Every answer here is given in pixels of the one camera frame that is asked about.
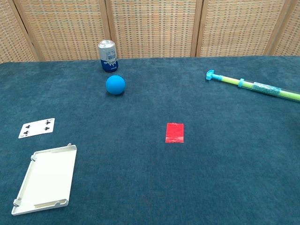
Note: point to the red rectangular card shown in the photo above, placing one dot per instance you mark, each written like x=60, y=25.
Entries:
x=174, y=132

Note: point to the blue ball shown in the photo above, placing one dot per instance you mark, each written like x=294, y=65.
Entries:
x=115, y=85

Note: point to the teal tablecloth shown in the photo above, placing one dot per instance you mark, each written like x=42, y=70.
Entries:
x=140, y=175

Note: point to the silver blue drink can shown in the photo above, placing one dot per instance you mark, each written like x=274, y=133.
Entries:
x=108, y=58

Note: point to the woven folding screen panel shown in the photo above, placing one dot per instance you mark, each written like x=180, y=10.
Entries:
x=290, y=39
x=154, y=28
x=11, y=42
x=239, y=28
x=65, y=28

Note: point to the four of clubs card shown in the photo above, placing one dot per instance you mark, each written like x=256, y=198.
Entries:
x=37, y=128

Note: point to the green blue toy pump stick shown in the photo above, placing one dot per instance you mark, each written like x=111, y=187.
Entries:
x=264, y=88

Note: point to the white plastic tray lid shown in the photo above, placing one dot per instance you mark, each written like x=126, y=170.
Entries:
x=47, y=180

